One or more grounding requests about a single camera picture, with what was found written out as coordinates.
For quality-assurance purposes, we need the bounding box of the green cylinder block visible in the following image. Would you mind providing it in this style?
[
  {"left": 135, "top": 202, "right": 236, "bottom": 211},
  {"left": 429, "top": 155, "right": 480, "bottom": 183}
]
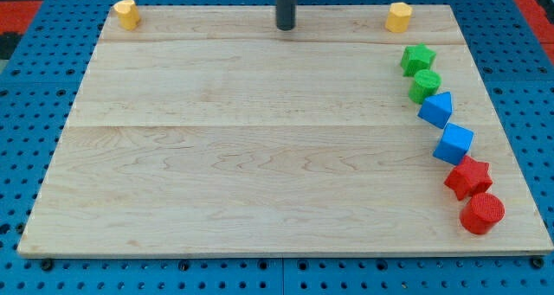
[{"left": 409, "top": 69, "right": 441, "bottom": 104}]

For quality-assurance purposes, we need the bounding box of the red star block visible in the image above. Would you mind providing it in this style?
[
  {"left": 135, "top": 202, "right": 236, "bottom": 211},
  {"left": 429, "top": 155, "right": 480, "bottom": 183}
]
[{"left": 444, "top": 156, "right": 493, "bottom": 201}]

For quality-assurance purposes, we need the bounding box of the yellow heart block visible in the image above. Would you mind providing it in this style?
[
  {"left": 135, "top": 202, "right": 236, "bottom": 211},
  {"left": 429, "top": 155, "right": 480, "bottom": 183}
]
[{"left": 113, "top": 0, "right": 140, "bottom": 31}]

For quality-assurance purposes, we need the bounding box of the blue triangle block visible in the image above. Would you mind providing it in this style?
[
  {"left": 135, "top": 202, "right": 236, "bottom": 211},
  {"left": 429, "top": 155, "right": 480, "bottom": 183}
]
[{"left": 417, "top": 92, "right": 454, "bottom": 129}]

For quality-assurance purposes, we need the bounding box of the light wooden board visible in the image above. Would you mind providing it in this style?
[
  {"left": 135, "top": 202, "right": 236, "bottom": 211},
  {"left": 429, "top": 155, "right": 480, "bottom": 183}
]
[{"left": 17, "top": 5, "right": 553, "bottom": 259}]

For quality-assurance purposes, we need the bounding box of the green star block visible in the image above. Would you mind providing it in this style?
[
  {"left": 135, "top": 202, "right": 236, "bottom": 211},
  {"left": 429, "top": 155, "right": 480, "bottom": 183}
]
[{"left": 400, "top": 43, "right": 436, "bottom": 77}]

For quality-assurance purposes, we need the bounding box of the blue cube block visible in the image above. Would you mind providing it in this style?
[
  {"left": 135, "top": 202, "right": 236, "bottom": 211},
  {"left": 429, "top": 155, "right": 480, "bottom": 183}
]
[{"left": 433, "top": 123, "right": 474, "bottom": 165}]

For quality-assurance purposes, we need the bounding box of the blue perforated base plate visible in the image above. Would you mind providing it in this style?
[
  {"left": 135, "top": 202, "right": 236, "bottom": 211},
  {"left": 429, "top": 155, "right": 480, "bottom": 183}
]
[{"left": 1, "top": 0, "right": 553, "bottom": 294}]

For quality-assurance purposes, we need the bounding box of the yellow hexagon block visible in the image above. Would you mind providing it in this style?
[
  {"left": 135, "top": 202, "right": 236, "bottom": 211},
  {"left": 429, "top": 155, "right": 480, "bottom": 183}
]
[{"left": 385, "top": 2, "right": 413, "bottom": 33}]

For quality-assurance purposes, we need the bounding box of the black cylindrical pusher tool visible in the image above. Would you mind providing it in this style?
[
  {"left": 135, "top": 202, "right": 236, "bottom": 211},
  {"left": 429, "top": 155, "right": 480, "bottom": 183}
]
[{"left": 275, "top": 0, "right": 297, "bottom": 31}]

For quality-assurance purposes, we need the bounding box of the red cylinder block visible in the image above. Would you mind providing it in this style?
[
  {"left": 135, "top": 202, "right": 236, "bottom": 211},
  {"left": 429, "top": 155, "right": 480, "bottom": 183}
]
[{"left": 459, "top": 193, "right": 506, "bottom": 234}]

